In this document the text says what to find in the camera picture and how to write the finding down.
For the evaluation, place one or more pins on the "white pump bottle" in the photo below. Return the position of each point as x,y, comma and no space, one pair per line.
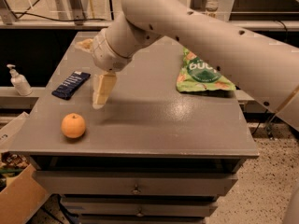
19,81

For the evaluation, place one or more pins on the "metal railing frame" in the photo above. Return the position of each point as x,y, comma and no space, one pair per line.
259,15

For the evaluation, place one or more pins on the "green dang snack bag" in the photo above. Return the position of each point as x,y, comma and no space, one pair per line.
196,75

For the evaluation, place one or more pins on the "cardboard box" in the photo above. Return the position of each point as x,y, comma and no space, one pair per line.
23,196

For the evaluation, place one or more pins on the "orange fruit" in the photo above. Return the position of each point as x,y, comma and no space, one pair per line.
73,125

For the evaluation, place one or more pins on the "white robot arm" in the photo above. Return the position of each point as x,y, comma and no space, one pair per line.
264,68

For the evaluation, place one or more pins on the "grey drawer cabinet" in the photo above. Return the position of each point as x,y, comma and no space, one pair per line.
151,155

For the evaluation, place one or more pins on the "blue rxbar wrapper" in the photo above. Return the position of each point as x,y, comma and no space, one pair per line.
70,85

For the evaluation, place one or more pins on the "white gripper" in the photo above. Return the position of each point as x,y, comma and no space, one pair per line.
103,55

